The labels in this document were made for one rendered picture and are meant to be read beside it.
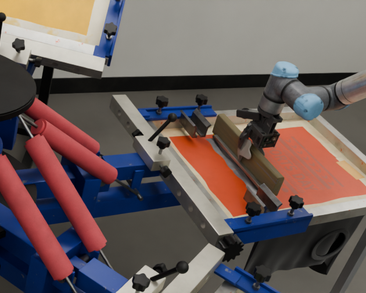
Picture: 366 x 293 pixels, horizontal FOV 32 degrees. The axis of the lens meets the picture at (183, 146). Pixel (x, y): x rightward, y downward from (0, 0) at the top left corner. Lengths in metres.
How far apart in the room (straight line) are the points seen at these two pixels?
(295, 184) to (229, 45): 2.57
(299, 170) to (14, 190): 1.14
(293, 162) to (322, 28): 2.92
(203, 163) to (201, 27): 2.40
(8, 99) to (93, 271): 0.42
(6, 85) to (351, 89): 0.95
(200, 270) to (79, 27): 1.01
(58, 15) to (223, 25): 2.40
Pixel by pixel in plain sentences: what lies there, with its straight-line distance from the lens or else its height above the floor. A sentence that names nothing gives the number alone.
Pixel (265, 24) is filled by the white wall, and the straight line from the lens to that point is 4.73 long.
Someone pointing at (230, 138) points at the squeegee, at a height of 1.02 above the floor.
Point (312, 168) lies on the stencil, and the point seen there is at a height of 0.95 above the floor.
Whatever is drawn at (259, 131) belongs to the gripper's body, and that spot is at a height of 1.14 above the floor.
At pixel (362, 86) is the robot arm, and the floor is 1.40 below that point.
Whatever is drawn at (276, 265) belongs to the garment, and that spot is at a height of 0.69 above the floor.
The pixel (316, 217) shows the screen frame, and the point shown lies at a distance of 2.00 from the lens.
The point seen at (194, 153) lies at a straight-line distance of 2.13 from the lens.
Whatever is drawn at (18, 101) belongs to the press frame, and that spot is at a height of 1.32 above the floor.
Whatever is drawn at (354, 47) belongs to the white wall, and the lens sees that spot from 5.49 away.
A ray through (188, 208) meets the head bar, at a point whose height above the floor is 1.01.
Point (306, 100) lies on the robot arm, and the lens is 1.85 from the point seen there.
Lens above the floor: 2.08
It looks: 32 degrees down
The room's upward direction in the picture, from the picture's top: 18 degrees clockwise
